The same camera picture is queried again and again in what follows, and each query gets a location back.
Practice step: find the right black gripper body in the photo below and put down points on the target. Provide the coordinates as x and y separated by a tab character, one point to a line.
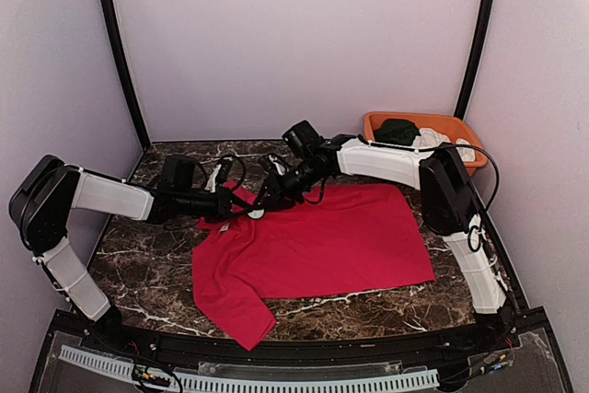
291	188

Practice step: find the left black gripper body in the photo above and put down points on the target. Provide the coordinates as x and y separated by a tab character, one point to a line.
222	202

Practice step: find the red t-shirt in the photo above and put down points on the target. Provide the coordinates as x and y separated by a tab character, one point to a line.
360	237

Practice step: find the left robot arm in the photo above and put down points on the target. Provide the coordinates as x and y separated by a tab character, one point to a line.
40	209

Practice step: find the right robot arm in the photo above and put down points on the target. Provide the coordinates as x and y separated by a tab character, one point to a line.
450	203

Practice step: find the dark green garment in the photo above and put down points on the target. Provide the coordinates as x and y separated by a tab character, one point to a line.
397	131

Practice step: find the white garment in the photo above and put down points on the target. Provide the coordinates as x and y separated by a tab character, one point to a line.
428	138

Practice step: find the orange plastic basin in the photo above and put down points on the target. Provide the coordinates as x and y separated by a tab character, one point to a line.
451	126

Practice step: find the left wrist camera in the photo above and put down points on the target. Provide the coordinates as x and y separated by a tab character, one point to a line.
220	173

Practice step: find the white slotted cable duct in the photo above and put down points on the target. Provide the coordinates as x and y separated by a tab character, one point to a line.
233	378

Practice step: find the left black frame post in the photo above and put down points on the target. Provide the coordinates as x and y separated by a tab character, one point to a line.
124	73

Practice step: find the black frame post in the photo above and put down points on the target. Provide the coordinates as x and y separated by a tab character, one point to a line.
124	73
474	58

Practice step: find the black front rail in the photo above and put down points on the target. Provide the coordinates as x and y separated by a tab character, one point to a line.
450	350

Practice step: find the right black frame post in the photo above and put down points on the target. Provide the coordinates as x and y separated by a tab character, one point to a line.
474	58

